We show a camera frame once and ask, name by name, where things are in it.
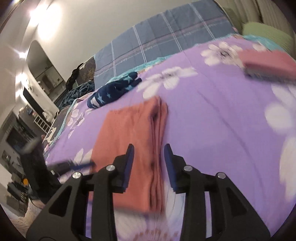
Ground white shelf rack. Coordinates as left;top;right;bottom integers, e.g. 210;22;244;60
34;115;50;133

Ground blue plaid pillow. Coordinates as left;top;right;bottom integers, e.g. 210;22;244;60
94;1;235;88

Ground pink folded clothes stack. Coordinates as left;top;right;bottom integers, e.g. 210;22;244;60
238;50;295;84

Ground black cloth on pillow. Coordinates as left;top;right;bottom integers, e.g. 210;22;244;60
65;63;84;91

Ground teal fuzzy blanket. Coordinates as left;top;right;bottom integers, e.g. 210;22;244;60
59;79;95;110

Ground purple floral duvet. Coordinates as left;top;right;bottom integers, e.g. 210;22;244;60
45;37;295;234

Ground dark floral pillow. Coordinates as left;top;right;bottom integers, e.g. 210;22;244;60
76;56;96;85

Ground coral red knit garment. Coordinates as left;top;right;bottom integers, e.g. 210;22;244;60
91;96;168;213

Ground navy star plush garment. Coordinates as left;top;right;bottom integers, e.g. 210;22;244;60
87;72;142;109

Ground beige curtain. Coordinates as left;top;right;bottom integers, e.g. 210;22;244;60
216;0;293;35

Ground green cushion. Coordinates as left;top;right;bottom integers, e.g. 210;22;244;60
242;22;295;58

